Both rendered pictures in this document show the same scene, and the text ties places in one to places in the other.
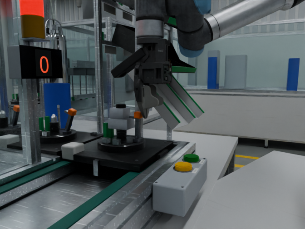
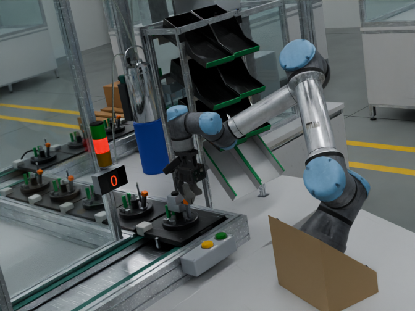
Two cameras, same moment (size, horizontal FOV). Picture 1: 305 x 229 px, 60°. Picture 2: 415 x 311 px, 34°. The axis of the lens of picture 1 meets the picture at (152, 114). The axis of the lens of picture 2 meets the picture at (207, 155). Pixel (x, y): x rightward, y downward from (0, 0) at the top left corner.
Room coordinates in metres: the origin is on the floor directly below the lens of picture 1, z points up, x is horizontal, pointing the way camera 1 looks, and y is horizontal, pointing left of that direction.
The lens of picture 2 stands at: (-1.34, -0.94, 1.98)
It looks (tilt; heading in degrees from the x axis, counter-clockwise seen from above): 18 degrees down; 23
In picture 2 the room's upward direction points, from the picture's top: 10 degrees counter-clockwise
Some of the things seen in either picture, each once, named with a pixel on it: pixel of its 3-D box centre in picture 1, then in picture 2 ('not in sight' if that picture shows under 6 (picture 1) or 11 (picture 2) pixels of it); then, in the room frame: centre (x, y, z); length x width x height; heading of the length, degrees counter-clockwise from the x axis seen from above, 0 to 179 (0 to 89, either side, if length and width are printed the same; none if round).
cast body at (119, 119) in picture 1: (117, 116); (174, 200); (0.76, 0.10, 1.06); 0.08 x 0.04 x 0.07; 66
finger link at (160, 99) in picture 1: (153, 101); (196, 191); (0.73, 0.00, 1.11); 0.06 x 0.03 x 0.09; 66
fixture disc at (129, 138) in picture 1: (121, 142); (180, 220); (0.76, 0.09, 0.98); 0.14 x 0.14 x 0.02
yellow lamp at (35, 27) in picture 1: (33, 27); (104, 158); (0.63, 0.27, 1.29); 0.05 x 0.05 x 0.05
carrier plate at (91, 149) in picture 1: (121, 149); (181, 224); (0.76, 0.09, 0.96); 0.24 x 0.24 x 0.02; 67
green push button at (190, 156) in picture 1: (191, 159); (220, 236); (0.66, -0.10, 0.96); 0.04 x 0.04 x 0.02
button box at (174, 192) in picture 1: (183, 181); (209, 253); (0.59, -0.07, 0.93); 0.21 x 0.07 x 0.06; 157
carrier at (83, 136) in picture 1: (54, 125); (134, 202); (0.86, 0.33, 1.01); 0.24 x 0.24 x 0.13; 67
